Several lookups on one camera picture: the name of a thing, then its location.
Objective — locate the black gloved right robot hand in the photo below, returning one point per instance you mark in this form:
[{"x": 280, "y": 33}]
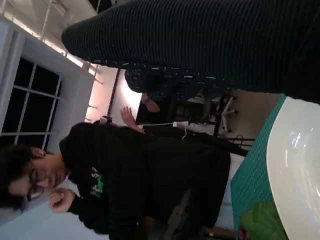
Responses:
[{"x": 200, "y": 37}]

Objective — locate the red toy grapes with leaf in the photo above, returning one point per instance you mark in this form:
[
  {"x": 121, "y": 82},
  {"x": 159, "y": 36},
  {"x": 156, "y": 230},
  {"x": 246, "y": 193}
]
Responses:
[{"x": 262, "y": 222}]

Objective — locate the white square plate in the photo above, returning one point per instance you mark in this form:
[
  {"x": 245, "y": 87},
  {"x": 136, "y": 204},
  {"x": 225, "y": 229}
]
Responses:
[{"x": 295, "y": 162}]

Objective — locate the white chair base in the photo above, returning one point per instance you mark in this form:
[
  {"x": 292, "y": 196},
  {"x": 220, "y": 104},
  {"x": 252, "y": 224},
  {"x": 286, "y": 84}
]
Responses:
[{"x": 227, "y": 112}]

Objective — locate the white power strip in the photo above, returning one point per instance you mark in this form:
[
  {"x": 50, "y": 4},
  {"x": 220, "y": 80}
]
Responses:
[{"x": 181, "y": 124}]

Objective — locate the person wearing headset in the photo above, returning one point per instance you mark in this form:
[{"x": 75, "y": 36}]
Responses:
[{"x": 128, "y": 117}]

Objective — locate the person in black top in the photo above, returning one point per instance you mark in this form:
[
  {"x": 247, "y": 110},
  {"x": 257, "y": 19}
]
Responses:
[{"x": 150, "y": 162}]

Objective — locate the green cutting mat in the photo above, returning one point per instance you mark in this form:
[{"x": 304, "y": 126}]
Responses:
[{"x": 252, "y": 175}]

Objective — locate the white-framed window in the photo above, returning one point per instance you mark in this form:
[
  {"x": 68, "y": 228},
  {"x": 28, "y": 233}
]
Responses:
[{"x": 27, "y": 105}]

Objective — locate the black desk frame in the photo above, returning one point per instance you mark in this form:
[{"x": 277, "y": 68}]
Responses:
[{"x": 217, "y": 125}]

